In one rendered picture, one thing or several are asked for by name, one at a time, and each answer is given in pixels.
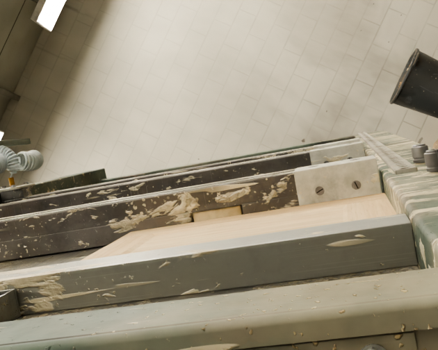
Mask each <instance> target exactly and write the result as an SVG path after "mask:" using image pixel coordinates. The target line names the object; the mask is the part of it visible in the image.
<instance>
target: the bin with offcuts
mask: <svg viewBox="0 0 438 350"><path fill-rule="evenodd" d="M389 103H390V104H393V103H394V104H396V105H399V106H402V107H405V108H409V109H411V110H415V111H417V112H420V113H423V114H426V115H429V116H432V117H436V118H438V60H436V59H435V58H433V57H431V56H429V55H427V54H425V53H423V52H421V51H419V49H418V48H416V49H415V50H414V52H413V54H412V55H411V56H410V58H409V60H408V62H407V64H406V66H405V68H404V70H403V72H402V74H401V76H400V78H399V80H398V83H397V85H396V88H395V90H394V93H393V94H392V96H391V99H390V102H389Z"/></svg>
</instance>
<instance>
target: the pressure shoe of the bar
mask: <svg viewBox="0 0 438 350"><path fill-rule="evenodd" d="M237 215H243V209H242V205H239V206H230V207H226V208H217V209H213V210H204V211H199V212H193V219H194V222H200V221H204V220H210V219H218V218H223V217H231V216H237Z"/></svg>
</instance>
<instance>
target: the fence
mask: <svg viewBox="0 0 438 350"><path fill-rule="evenodd" d="M414 265H418V259H417V254H416V247H415V242H414V234H413V229H412V223H411V221H410V220H409V219H408V217H407V215H406V214H405V213H403V214H398V215H389V216H384V217H375V218H370V219H361V220H356V221H351V222H341V223H336V224H327V225H322V226H313V227H308V228H299V229H294V230H289V231H280V232H274V233H266V234H261V235H251V236H246V237H237V238H232V239H227V240H218V241H212V242H204V243H199V244H190V245H184V246H179V247H170V248H165V249H156V250H151V251H142V252H137V253H128V254H122V255H117V256H109V257H103V258H94V259H89V260H80V261H75V262H66V263H61V264H55V265H47V266H41V267H32V268H27V269H18V270H13V271H8V272H0V291H1V290H11V289H15V290H16V293H17V299H18V303H19V308H20V312H21V315H32V314H38V313H47V312H53V311H59V310H70V309H76V308H86V307H92V306H102V305H108V304H114V303H124V302H130V301H141V300H147V299H157V298H163V297H173V296H179V295H185V294H195V293H201V292H212V291H218V290H228V289H234V288H244V287H250V286H256V285H266V284H272V283H283V282H288V281H299V280H305V279H311V278H321V277H326V276H337V275H343V274H354V273H359V272H369V271H375V270H381V269H392V268H397V267H408V266H414Z"/></svg>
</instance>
